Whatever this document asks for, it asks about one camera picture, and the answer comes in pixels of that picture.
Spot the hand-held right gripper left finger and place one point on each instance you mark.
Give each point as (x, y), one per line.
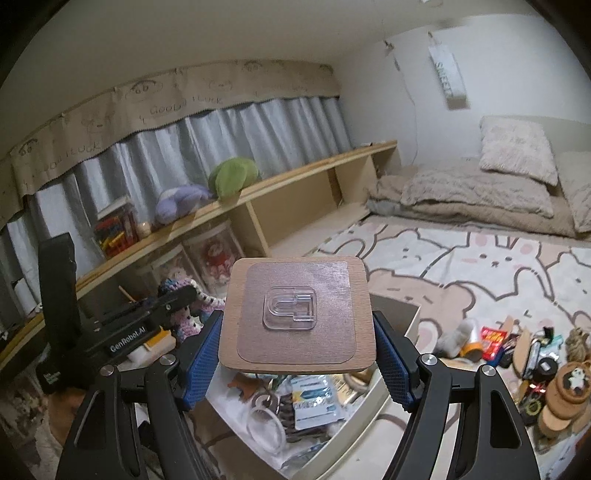
(203, 355)

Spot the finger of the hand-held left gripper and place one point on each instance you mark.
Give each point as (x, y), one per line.
(168, 300)

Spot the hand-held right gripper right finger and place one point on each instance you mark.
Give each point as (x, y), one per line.
(392, 364)

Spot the purple blue crochet piece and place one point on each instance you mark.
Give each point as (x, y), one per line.
(187, 281)

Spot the white storage container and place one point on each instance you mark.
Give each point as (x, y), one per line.
(406, 318)

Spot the wooden board with clear hook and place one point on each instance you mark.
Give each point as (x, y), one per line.
(295, 318)

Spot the person's left forearm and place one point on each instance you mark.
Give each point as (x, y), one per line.
(27, 415)

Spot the clear box with red plush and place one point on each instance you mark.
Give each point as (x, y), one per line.
(214, 256)

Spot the blue white packet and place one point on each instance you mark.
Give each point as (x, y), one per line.
(314, 399)

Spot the clear jar with colourful contents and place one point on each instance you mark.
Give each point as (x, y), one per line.
(115, 228)

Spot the purple plush toy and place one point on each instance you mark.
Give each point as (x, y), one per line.
(182, 203)

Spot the red snack packet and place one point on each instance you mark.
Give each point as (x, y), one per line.
(491, 342)

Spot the printed bed sheet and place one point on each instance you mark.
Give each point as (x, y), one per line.
(461, 277)

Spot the tilted rounded wooden box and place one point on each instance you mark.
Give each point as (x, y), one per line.
(521, 353)

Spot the green plush toy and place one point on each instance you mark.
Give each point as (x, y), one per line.
(233, 175)

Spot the long wooden shelf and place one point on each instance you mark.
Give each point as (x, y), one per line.
(286, 203)

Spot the beige folded blanket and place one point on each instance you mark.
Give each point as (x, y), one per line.
(392, 198)

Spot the grey curtain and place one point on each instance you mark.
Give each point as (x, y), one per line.
(207, 134)

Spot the round wooden box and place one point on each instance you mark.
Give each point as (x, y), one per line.
(561, 417)

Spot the cork panda coaster stack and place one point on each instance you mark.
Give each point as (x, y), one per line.
(572, 381)

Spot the twine ball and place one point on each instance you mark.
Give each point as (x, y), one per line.
(578, 341)

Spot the beige printed valance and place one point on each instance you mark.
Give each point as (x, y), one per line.
(184, 97)

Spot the fluffy square pillow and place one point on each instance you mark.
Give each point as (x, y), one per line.
(517, 147)

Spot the beige quilted pillow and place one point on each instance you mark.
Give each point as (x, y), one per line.
(577, 194)

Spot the white hanging sign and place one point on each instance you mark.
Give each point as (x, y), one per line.
(448, 76)

